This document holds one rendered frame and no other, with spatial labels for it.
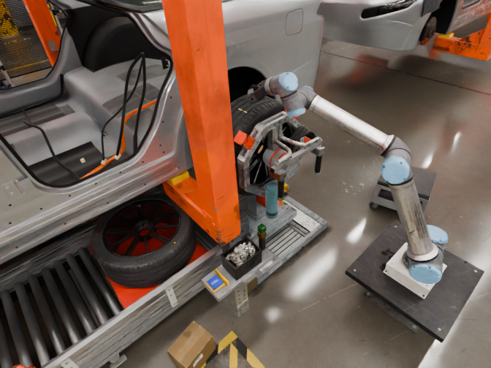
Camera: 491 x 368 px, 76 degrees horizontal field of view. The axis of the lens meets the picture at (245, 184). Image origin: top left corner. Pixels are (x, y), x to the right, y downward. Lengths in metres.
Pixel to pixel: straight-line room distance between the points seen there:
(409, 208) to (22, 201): 1.88
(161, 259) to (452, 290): 1.74
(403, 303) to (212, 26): 1.76
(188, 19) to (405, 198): 1.22
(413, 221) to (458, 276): 0.74
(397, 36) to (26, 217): 3.90
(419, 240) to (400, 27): 2.91
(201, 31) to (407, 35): 3.32
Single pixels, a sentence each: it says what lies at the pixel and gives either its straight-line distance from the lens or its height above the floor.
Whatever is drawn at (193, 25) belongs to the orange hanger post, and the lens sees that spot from 1.26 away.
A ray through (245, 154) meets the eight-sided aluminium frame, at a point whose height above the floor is 0.99.
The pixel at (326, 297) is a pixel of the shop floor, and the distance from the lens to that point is 2.39.
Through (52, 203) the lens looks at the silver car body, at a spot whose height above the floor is 0.95.
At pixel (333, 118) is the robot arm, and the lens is 1.70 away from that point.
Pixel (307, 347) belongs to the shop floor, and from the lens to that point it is 2.22.
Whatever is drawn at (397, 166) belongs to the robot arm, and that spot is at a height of 1.15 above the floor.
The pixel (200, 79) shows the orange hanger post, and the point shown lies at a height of 1.56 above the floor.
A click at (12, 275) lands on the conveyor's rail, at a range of 2.61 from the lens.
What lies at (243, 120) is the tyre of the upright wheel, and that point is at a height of 1.14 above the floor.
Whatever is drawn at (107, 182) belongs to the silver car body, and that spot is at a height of 0.92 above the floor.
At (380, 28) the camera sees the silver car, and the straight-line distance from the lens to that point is 4.22.
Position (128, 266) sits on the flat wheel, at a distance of 2.03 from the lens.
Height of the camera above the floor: 2.04
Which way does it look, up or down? 41 degrees down
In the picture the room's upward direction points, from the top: 4 degrees counter-clockwise
